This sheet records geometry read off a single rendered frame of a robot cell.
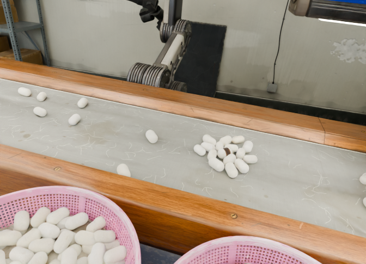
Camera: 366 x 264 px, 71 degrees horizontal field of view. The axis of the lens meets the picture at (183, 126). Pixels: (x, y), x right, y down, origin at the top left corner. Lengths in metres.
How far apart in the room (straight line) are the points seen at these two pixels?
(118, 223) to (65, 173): 0.14
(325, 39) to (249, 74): 0.70
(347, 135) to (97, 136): 0.62
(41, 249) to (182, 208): 0.20
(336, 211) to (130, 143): 0.42
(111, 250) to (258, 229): 0.21
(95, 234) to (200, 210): 0.15
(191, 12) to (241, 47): 0.54
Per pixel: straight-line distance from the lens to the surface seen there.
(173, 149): 0.56
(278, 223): 0.43
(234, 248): 0.39
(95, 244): 0.40
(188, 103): 0.72
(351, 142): 0.76
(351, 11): 0.38
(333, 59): 2.72
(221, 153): 0.55
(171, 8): 1.10
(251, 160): 0.56
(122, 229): 0.40
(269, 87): 2.62
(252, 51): 2.55
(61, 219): 0.45
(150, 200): 0.42
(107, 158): 0.54
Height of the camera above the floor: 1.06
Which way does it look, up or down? 30 degrees down
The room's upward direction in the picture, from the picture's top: 6 degrees clockwise
